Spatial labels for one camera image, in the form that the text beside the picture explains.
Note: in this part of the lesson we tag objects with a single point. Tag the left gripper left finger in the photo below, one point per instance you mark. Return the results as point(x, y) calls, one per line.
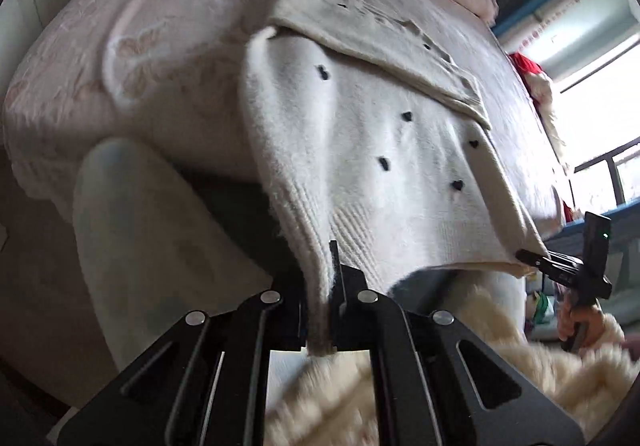
point(203, 382)

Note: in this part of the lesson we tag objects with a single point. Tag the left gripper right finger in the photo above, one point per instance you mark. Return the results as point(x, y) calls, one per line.
point(435, 382)

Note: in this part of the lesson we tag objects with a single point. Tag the white knit sweater black hearts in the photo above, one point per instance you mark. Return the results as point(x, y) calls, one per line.
point(366, 134)

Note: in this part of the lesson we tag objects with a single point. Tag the person's right hand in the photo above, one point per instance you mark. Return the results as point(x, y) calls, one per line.
point(579, 326)

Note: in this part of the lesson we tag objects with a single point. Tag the cream fluffy sleeve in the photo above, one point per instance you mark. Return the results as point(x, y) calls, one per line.
point(332, 401)

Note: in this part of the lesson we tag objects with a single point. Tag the person's leg in fleece trousers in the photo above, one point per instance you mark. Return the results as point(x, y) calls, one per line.
point(149, 250)

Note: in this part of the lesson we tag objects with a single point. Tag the black framed window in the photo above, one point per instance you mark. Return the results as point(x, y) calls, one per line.
point(600, 115)

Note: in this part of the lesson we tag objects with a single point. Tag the white blanket on window seat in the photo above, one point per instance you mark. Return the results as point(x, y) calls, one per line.
point(542, 90)

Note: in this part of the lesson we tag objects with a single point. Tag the red cloth on window seat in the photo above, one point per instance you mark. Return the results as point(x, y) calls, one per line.
point(529, 71)

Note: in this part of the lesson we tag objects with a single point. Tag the pink butterfly pattern bed blanket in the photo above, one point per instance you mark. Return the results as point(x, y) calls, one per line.
point(165, 71)

